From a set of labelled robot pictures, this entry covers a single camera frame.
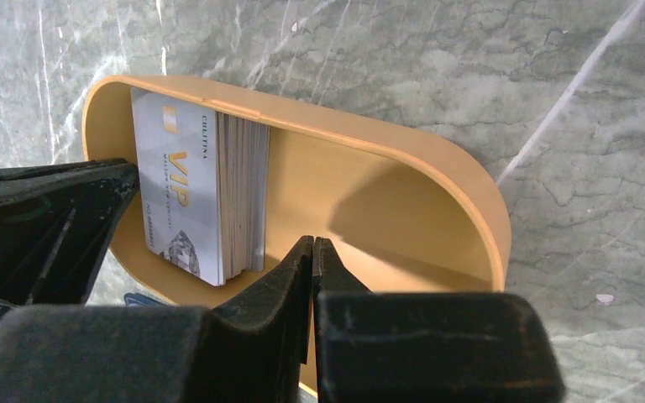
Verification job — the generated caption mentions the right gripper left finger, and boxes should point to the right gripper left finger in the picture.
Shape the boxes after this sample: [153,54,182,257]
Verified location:
[0,236,313,402]

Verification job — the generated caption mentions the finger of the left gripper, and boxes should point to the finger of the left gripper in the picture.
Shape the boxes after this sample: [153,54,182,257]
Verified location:
[0,159,139,319]

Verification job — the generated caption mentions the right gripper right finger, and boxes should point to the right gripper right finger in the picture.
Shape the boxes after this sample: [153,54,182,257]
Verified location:
[312,238,566,402]

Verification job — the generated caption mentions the navy blue card holder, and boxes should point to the navy blue card holder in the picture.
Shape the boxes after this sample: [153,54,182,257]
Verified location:
[123,292,165,306]

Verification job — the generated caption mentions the silver VIP card stack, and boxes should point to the silver VIP card stack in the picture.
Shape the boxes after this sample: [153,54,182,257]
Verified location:
[130,87,270,286]

